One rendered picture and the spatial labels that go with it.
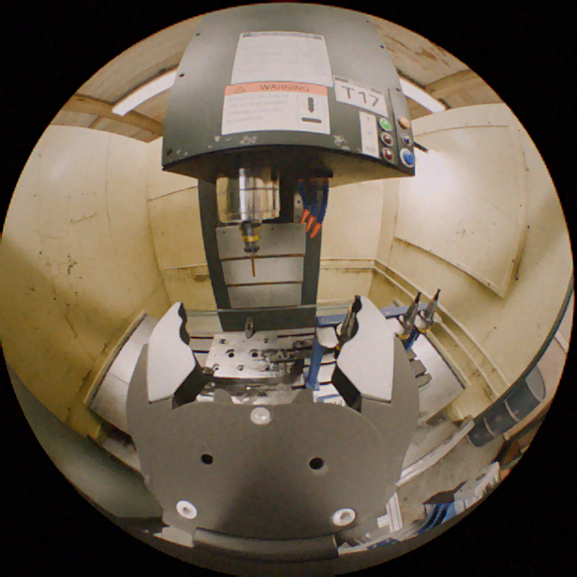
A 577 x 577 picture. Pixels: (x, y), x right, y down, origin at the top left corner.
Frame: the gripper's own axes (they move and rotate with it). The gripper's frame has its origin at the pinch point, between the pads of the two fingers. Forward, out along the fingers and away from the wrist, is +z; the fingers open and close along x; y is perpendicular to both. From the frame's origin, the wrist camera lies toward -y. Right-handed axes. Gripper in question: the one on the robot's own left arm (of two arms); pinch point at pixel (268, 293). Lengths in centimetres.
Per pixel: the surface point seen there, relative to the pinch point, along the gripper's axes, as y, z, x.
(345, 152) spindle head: -15.6, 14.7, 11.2
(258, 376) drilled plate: 46, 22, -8
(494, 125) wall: -70, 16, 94
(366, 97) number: -28.8, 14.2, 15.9
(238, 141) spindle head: -16.5, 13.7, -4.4
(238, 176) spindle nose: -13.3, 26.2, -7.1
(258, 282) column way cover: 37, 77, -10
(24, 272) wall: -14, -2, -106
